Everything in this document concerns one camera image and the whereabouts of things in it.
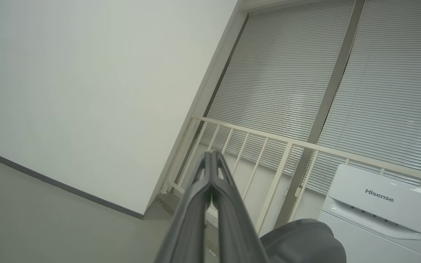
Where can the cream metal railing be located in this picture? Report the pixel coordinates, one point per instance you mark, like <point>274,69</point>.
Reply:
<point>254,132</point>

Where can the grey window frame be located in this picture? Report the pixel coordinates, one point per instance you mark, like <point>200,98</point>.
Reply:
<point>335,73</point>

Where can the black round washer door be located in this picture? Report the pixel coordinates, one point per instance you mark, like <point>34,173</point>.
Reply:
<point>302,243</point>

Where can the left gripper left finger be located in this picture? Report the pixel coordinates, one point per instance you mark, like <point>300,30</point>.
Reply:
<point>188,226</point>

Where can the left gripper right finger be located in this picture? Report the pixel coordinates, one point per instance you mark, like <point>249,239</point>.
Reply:
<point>236,233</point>

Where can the grey window blind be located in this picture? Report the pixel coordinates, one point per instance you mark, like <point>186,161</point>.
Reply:
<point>280,73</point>
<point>397,91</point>

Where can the white front-load washing machine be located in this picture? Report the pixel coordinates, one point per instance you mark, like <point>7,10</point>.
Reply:
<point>378,219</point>

